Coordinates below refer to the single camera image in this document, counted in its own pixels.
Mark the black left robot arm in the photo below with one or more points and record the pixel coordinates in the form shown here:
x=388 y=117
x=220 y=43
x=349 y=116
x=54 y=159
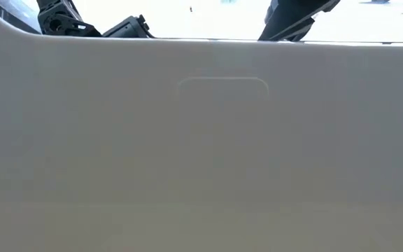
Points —
x=61 y=22

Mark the translucent plastic bin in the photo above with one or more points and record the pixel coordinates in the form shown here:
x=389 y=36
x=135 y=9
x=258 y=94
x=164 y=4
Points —
x=201 y=147

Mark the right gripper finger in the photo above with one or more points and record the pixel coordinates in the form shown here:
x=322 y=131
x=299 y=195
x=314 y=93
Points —
x=285 y=31

